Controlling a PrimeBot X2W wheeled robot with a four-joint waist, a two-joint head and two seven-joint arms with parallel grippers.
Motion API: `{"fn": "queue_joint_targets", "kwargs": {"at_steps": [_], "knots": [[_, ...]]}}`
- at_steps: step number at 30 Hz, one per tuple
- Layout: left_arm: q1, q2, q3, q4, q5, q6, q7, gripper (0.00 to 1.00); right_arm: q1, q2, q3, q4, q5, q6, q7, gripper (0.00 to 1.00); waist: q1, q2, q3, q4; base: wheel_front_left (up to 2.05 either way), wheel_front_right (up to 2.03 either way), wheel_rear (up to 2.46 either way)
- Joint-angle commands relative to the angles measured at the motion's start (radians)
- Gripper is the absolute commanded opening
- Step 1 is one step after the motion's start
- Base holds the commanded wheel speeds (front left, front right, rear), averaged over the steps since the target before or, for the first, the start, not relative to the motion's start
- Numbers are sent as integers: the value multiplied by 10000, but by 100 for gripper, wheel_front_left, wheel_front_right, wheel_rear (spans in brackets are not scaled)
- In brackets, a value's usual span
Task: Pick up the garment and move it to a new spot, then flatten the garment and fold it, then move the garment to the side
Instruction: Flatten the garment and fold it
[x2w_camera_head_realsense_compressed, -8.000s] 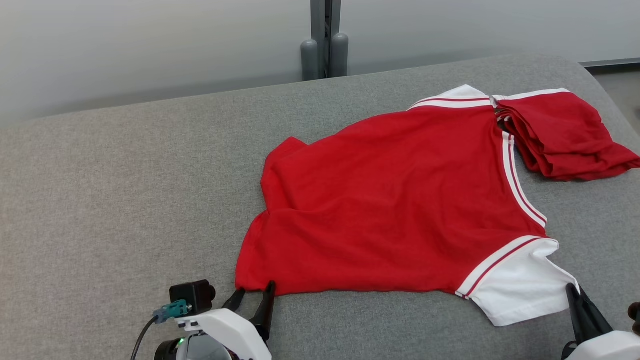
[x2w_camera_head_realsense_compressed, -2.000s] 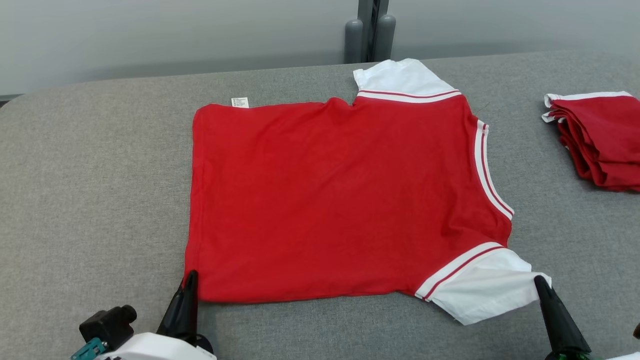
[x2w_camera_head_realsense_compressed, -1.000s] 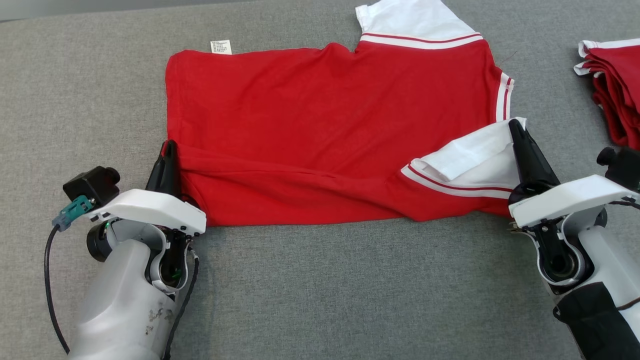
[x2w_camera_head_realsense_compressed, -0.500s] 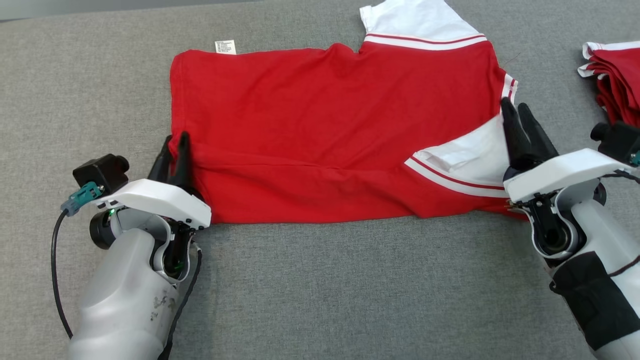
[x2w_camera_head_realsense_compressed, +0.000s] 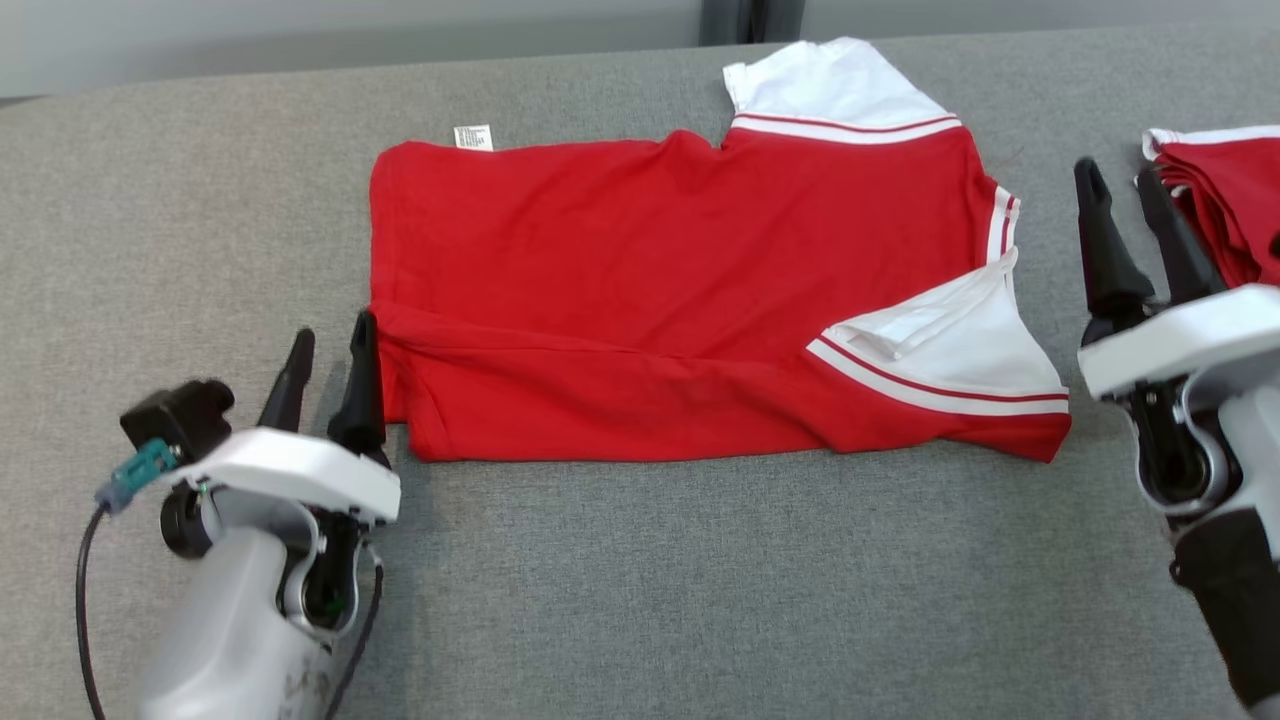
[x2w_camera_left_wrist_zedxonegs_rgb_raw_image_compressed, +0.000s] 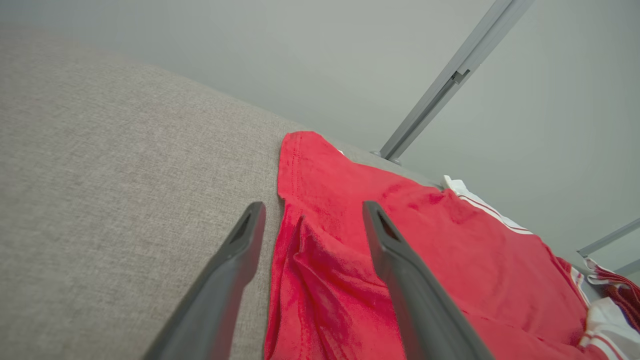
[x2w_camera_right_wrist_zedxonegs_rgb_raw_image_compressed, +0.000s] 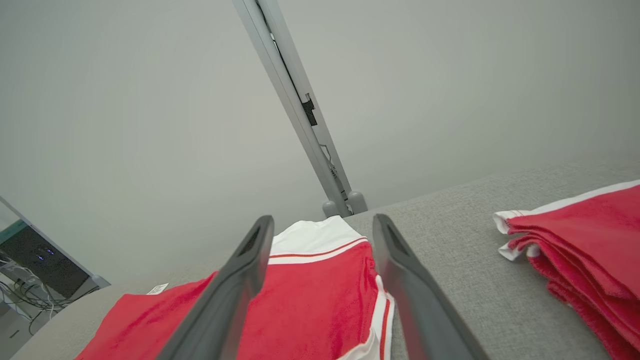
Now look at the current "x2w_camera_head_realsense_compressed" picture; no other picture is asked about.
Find red shirt with white sleeves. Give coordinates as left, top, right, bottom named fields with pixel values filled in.
left=368, top=37, right=1073, bottom=465

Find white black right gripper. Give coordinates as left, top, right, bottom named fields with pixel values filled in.
left=1074, top=157, right=1280, bottom=402

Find red shorts with black lettering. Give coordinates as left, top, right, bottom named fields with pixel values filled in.
left=1135, top=124, right=1280, bottom=292

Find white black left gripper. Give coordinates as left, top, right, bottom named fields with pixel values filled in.
left=165, top=310, right=402, bottom=527

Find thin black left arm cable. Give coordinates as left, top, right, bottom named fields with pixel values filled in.
left=323, top=565, right=387, bottom=720

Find black cable with teal connector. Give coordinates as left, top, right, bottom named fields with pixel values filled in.
left=75, top=438, right=182, bottom=720

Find aluminium double profile post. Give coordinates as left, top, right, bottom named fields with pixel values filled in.
left=700, top=0, right=807, bottom=47

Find grey fabric work surface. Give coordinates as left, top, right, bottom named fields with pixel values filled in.
left=0, top=25, right=1280, bottom=720

